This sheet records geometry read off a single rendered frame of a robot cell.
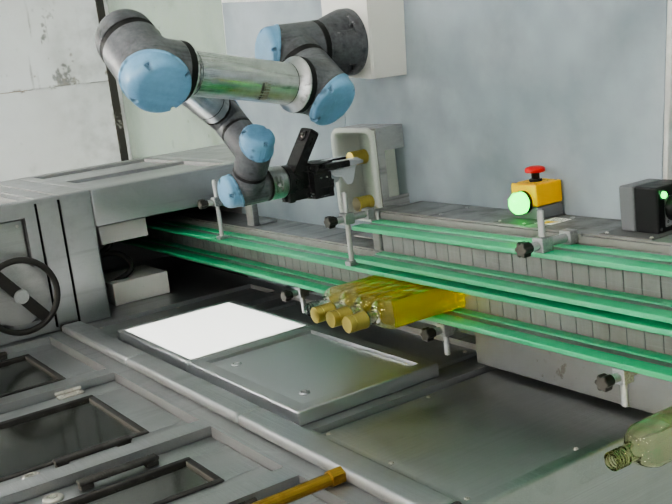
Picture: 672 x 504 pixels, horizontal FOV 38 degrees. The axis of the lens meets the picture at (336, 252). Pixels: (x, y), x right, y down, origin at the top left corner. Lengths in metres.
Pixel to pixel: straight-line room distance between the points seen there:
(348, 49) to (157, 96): 0.55
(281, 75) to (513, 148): 0.50
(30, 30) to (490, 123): 3.91
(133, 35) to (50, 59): 3.86
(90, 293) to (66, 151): 2.91
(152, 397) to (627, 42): 1.20
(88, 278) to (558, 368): 1.44
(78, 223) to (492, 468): 1.56
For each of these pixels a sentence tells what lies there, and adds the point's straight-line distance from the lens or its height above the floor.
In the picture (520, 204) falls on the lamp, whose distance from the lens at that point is 1.89.
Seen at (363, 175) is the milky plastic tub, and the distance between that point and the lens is 2.42.
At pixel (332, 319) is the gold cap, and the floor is 1.16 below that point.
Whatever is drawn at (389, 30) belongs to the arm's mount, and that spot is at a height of 0.79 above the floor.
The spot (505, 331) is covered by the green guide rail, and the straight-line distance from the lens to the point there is 1.85.
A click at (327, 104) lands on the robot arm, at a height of 1.04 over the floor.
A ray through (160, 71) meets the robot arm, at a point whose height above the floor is 1.43.
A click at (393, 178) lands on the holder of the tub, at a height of 0.79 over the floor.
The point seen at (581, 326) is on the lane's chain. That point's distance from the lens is 1.81.
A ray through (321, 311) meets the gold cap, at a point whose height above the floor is 1.15.
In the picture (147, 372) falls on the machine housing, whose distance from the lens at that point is 2.24.
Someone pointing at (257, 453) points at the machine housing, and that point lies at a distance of 1.74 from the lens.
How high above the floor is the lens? 2.15
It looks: 32 degrees down
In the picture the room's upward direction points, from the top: 104 degrees counter-clockwise
